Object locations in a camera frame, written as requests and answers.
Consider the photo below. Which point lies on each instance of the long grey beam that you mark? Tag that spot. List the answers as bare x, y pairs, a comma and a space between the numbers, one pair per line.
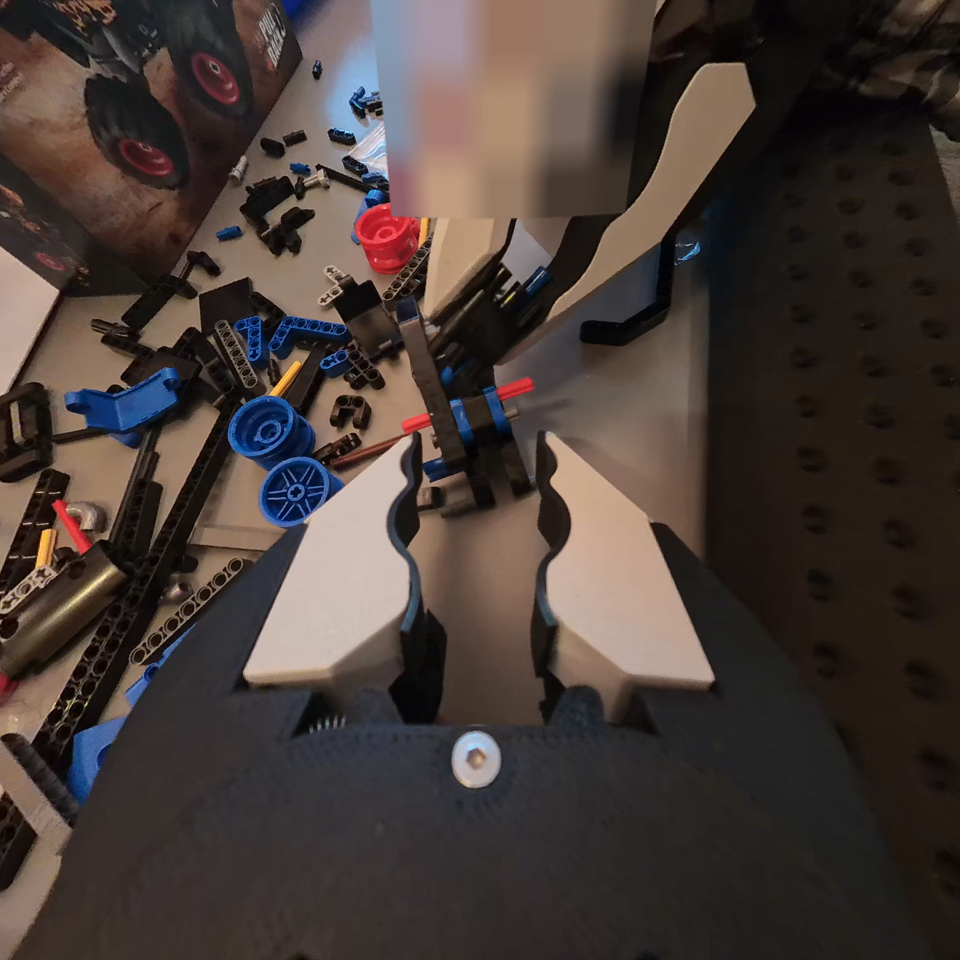
238, 360

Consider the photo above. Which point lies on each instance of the dark grey nine-hole beam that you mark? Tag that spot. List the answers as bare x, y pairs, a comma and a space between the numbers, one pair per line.
191, 611

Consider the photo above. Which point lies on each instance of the small grey pin connector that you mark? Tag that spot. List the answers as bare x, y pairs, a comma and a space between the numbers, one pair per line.
178, 591

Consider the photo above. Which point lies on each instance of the blue curved panel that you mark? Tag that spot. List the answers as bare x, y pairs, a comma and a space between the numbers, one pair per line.
94, 757

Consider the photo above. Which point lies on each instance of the short yellow axle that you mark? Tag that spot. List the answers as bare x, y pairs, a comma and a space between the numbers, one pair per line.
45, 549

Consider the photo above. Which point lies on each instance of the black angled long beam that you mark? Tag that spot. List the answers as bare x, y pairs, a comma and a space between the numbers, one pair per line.
660, 300

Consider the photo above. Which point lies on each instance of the brown axle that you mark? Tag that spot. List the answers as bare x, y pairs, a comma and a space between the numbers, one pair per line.
367, 454

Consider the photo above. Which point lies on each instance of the red wheel rim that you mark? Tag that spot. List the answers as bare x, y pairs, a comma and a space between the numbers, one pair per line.
6, 688
382, 236

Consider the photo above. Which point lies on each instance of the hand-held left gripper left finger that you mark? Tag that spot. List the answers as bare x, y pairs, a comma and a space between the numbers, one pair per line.
337, 600

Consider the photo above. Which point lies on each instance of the black square panel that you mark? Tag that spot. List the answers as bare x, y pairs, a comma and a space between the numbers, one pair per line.
225, 304

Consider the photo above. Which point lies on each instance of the black U-shaped connector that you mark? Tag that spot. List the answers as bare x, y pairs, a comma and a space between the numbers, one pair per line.
346, 412

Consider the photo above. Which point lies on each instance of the red axle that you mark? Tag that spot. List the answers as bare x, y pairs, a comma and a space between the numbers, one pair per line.
71, 525

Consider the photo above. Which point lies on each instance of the grey desk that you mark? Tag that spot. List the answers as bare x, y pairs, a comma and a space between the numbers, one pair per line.
637, 450

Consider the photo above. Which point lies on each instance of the black curved panel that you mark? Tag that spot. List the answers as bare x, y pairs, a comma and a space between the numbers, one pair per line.
60, 607

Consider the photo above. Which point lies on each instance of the scattered small pins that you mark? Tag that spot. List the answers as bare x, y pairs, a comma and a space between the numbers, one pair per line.
341, 135

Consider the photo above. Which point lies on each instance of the blue L-shaped beam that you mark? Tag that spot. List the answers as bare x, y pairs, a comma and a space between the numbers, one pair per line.
307, 328

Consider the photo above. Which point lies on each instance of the blue bent short beam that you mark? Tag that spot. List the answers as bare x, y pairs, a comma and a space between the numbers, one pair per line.
251, 341

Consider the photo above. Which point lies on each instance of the thin black beam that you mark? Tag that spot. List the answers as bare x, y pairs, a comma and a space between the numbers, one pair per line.
30, 525

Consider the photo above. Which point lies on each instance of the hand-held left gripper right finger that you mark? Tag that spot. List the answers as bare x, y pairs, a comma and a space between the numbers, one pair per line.
622, 600

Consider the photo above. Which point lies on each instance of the black bent beam with pins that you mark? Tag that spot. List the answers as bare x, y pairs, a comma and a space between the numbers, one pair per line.
157, 296

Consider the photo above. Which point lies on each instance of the dark grey motor block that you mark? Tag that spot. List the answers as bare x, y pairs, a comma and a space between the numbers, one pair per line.
442, 405

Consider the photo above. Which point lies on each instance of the blue folded panel piece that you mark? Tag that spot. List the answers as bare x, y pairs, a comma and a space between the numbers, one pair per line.
135, 405

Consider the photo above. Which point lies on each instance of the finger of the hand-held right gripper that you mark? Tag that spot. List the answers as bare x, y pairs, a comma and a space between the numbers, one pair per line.
690, 150
465, 247

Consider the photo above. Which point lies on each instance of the black bent frame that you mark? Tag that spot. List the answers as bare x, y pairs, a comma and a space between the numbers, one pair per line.
270, 202

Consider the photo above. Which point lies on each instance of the monster truck toy box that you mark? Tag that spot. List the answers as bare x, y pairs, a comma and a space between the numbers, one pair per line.
75, 187

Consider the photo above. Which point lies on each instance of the black double connector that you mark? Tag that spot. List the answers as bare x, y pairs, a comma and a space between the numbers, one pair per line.
367, 367

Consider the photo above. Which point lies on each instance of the black frame piece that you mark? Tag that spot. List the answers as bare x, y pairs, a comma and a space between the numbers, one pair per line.
22, 431

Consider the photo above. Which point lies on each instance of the silver curved pipe piece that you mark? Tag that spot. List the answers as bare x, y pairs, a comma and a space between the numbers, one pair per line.
90, 514

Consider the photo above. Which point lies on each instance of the grey cross-hole T piece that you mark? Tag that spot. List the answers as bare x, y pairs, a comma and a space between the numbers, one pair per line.
30, 585
330, 289

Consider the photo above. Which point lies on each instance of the blue rectangular panel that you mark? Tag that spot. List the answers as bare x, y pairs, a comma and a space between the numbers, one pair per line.
150, 675

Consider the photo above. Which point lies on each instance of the small blue connector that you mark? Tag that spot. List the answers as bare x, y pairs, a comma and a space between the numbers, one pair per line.
335, 363

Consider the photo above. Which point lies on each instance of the blue wheel rim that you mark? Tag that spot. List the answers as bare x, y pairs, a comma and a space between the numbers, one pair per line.
296, 491
266, 431

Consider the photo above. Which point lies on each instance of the long yellow axle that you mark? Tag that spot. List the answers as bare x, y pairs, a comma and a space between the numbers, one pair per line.
423, 232

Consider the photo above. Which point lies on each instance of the clear plastic scrap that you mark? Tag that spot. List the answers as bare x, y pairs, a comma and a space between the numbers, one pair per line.
688, 251

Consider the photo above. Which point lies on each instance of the long thin black axle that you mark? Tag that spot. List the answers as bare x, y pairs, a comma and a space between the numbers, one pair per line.
345, 178

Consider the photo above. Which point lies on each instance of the black flat clip panel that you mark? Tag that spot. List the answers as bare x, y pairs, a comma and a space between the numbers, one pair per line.
367, 319

